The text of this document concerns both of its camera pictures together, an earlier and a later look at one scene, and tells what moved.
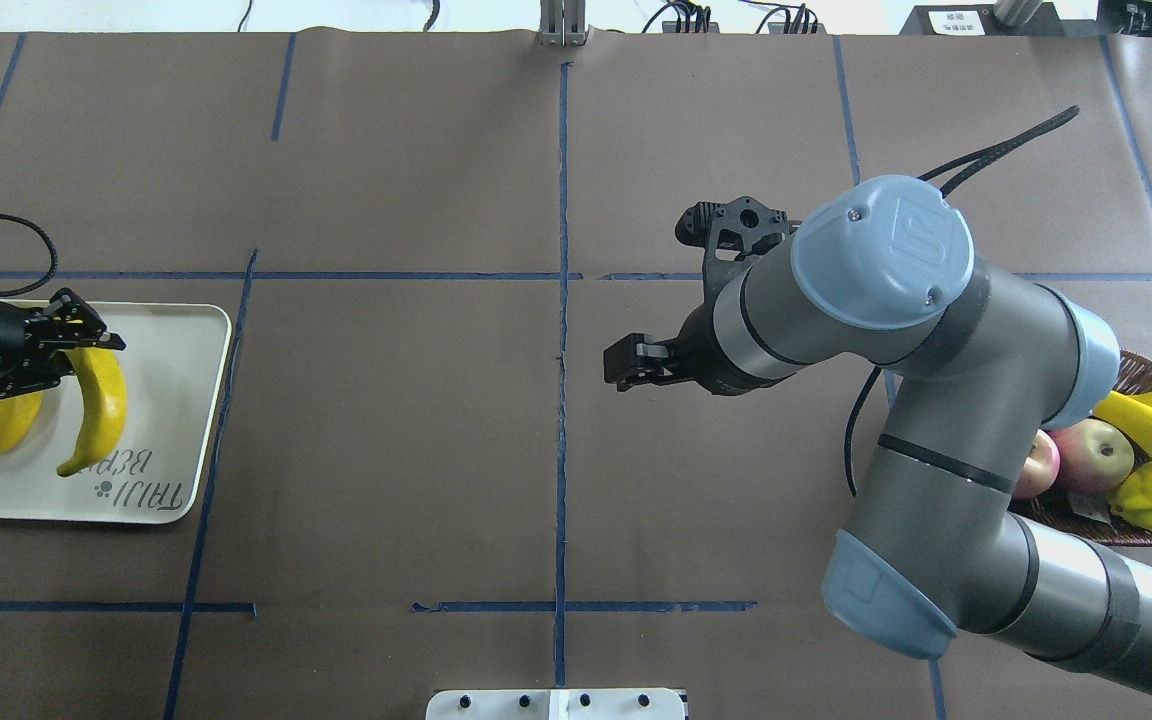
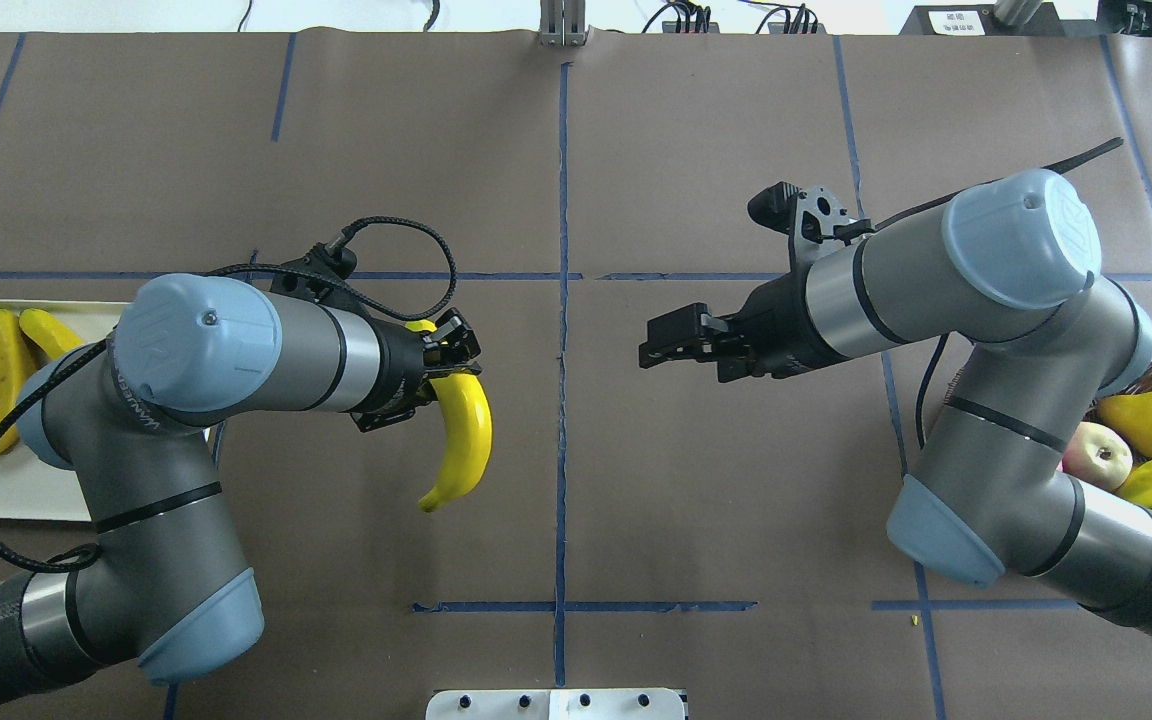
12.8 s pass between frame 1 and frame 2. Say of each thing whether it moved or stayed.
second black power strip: stayed
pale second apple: stayed
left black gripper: moved
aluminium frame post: stayed
